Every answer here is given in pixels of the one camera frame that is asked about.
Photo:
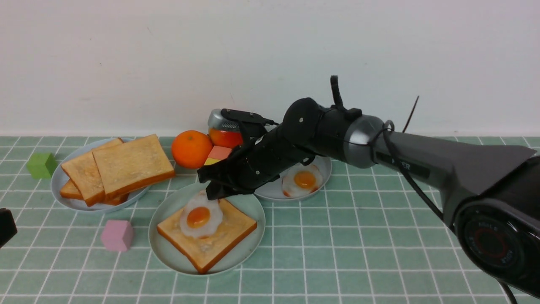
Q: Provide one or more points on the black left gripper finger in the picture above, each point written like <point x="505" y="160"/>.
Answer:
<point x="8" y="227"/>

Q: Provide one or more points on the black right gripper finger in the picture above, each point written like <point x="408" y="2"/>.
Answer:
<point x="215" y="191"/>
<point x="221" y="173"/>

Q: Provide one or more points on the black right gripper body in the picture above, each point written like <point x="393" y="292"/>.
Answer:
<point x="264" y="159"/>

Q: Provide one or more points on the fried egg moved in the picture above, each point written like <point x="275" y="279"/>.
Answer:
<point x="200" y="217"/>

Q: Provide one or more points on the toast slice moved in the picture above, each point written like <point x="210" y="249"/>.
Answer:
<point x="205" y="253"/>
<point x="131" y="166"/>

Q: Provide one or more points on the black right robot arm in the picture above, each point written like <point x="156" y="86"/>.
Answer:
<point x="487" y="195"/>

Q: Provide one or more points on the yellow cube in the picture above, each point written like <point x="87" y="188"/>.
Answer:
<point x="211" y="161"/>

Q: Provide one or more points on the salmon pink cube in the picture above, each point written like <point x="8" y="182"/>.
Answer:
<point x="219" y="153"/>

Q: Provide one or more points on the grey egg plate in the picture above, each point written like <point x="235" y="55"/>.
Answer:
<point x="273" y="191"/>

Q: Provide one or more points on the orange fruit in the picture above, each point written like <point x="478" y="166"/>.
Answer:
<point x="191" y="149"/>

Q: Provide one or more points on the fried egg front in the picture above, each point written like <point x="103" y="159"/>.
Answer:
<point x="301" y="180"/>

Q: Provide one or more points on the pale green centre plate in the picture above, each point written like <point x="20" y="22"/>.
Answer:
<point x="173" y="259"/>

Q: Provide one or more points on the green cube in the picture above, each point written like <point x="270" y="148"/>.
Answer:
<point x="41" y="165"/>

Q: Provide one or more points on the bottom toast slice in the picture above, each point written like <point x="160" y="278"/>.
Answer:
<point x="70" y="191"/>

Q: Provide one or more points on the light blue bread plate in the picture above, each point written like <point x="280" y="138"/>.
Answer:
<point x="59" y="179"/>

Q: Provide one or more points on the toast slice on plate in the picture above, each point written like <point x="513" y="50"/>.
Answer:
<point x="84" y="173"/>

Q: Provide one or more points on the green checkered tablecloth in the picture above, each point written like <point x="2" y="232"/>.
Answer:
<point x="365" y="238"/>

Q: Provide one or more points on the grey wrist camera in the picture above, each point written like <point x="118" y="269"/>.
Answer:
<point x="232" y="120"/>

